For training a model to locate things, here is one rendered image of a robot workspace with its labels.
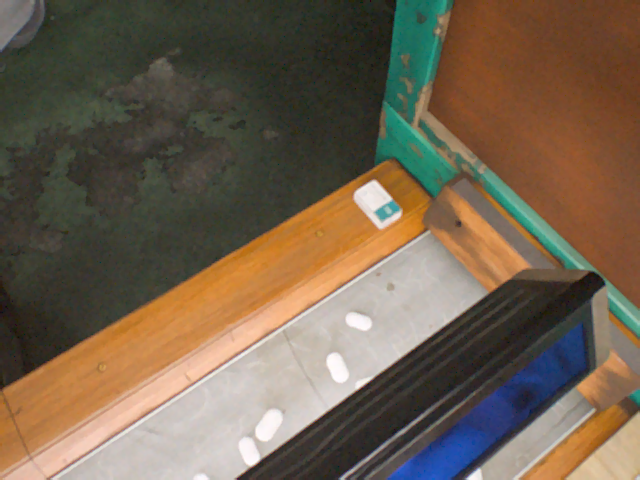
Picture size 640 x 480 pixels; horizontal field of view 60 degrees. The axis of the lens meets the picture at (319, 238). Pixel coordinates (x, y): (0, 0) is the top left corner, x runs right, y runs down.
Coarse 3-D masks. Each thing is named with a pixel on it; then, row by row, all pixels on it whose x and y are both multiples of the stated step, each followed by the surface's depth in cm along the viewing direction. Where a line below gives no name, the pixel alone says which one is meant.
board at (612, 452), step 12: (636, 420) 62; (624, 432) 61; (636, 432) 61; (612, 444) 60; (624, 444) 60; (636, 444) 60; (588, 456) 60; (600, 456) 60; (612, 456) 60; (624, 456) 60; (636, 456) 60; (576, 468) 59; (588, 468) 59; (600, 468) 59; (612, 468) 59; (624, 468) 59; (636, 468) 59
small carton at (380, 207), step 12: (360, 192) 75; (372, 192) 75; (384, 192) 75; (360, 204) 76; (372, 204) 75; (384, 204) 75; (396, 204) 75; (372, 216) 75; (384, 216) 74; (396, 216) 75
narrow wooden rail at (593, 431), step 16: (624, 400) 64; (592, 416) 63; (608, 416) 63; (624, 416) 63; (576, 432) 62; (592, 432) 62; (608, 432) 62; (560, 448) 61; (576, 448) 61; (592, 448) 61; (544, 464) 61; (560, 464) 60; (576, 464) 60
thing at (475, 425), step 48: (528, 288) 36; (576, 288) 33; (432, 336) 37; (480, 336) 33; (528, 336) 31; (576, 336) 34; (384, 384) 34; (432, 384) 31; (480, 384) 30; (528, 384) 33; (576, 384) 35; (336, 432) 32; (384, 432) 29; (432, 432) 29; (480, 432) 32
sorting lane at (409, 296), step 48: (432, 240) 77; (384, 288) 73; (432, 288) 73; (480, 288) 73; (288, 336) 70; (336, 336) 70; (384, 336) 70; (240, 384) 67; (288, 384) 67; (336, 384) 67; (144, 432) 64; (192, 432) 64; (240, 432) 65; (288, 432) 64; (528, 432) 64
